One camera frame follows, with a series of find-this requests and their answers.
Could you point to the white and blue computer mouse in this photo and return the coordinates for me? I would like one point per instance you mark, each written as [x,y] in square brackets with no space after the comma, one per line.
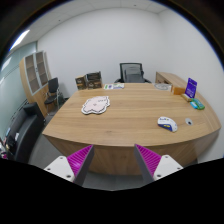
[167,123]

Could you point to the black visitor chair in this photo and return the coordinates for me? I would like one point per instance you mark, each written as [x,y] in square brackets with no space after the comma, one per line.
[53,94]

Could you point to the wooden glass-door cabinet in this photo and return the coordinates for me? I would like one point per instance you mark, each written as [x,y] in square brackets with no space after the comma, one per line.
[34,75]

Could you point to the low wooden side cabinet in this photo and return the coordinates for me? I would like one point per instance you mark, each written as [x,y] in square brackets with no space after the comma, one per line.
[178,85]

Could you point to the ceiling light strip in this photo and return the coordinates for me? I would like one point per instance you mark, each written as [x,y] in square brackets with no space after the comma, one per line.
[19,39]

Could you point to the grey mesh office chair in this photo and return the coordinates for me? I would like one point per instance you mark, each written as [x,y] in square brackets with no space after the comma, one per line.
[131,73]

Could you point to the dark brown box right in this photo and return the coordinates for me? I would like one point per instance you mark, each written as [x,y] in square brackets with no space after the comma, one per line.
[94,80]

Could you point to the white green leaflet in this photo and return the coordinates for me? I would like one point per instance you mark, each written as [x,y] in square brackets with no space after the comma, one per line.
[113,86]

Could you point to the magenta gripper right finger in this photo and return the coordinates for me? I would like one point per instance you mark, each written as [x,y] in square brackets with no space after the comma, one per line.
[153,166]

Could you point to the wooden office desk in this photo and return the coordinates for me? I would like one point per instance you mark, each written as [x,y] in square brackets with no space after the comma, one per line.
[130,119]

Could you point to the pink cartoon mouse pad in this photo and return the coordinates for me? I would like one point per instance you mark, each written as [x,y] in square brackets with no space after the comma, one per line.
[96,105]

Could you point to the round glass ashtray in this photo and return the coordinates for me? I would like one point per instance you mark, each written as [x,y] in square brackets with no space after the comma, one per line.
[163,86]

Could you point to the green teal small box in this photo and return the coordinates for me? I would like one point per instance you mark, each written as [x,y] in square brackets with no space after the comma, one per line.
[196,104]

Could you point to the black leather sofa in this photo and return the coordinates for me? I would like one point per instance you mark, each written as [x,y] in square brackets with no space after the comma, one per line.
[24,132]

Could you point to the small round white disc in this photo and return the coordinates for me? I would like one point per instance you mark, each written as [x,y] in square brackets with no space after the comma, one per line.
[188,121]

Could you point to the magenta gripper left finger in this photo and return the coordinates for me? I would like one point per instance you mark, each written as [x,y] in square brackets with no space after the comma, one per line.
[73,168]

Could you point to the small brown box left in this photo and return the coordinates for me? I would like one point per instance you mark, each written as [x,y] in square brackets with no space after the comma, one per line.
[81,82]

